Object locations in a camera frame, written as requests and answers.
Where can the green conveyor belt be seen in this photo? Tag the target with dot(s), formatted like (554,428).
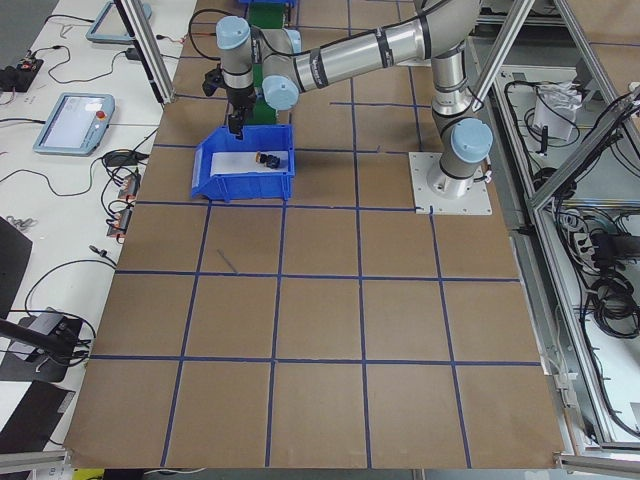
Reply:
(265,16)

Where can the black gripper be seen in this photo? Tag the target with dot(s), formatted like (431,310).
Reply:
(238,99)

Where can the yellow push button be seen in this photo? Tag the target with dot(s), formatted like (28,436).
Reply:
(270,161)

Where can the aluminium frame post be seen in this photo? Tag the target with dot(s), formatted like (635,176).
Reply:
(138,28)

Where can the white crumpled bag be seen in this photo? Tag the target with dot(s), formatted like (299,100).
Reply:
(556,109)

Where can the near teach pendant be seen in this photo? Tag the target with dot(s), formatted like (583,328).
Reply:
(76,124)

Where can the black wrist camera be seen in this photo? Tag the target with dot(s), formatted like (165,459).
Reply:
(213,80)

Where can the left blue plastic bin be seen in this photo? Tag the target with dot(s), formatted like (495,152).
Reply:
(226,188)

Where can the teach pendant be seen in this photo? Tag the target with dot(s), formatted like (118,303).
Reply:
(108,27)
(76,124)

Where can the black monitor stand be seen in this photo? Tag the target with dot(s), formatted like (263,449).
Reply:
(40,347)

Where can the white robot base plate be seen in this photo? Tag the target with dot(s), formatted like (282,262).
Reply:
(437,194)

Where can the far teach pendant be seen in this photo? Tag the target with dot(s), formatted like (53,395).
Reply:
(108,27)

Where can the white foam bin liner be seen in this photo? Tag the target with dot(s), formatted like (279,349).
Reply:
(226,163)

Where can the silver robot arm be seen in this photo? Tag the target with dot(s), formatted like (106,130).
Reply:
(270,63)

